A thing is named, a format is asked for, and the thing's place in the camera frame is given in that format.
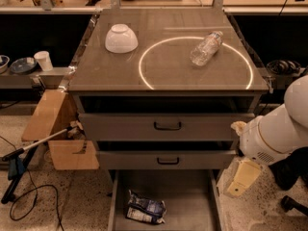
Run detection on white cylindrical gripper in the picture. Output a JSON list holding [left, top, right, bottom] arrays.
[[226, 105, 300, 197]]

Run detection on blue chip bag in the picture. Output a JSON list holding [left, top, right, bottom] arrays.
[[126, 191, 167, 224]]

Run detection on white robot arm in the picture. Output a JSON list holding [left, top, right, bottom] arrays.
[[227, 75, 308, 196]]

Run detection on grey open bottom drawer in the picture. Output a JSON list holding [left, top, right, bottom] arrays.
[[108, 169, 224, 231]]

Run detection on grey middle drawer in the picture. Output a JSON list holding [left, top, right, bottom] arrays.
[[97, 141, 236, 169]]

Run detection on grey drawer cabinet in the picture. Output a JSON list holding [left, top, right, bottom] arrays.
[[67, 7, 270, 185]]

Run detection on grey top drawer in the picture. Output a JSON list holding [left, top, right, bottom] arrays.
[[77, 95, 256, 142]]

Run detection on black shoe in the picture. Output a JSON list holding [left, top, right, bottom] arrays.
[[269, 147, 308, 191]]

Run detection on clear plastic water bottle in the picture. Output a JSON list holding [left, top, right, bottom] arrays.
[[190, 31, 223, 66]]

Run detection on white upturned bowl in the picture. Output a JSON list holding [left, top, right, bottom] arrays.
[[105, 24, 139, 54]]

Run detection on grey side shelf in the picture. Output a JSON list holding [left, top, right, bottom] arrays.
[[0, 67, 69, 89]]

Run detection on white paper cup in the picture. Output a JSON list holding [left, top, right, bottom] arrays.
[[34, 51, 53, 71]]

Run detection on reacher grabber tool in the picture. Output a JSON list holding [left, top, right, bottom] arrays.
[[1, 121, 82, 204]]

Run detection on blue grey plate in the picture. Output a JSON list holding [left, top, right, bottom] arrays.
[[10, 57, 37, 74]]

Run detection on grey bowl at edge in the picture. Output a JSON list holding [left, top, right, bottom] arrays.
[[0, 55, 10, 74]]

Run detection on coiled black cable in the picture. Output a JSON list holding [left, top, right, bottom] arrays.
[[266, 59, 302, 76]]

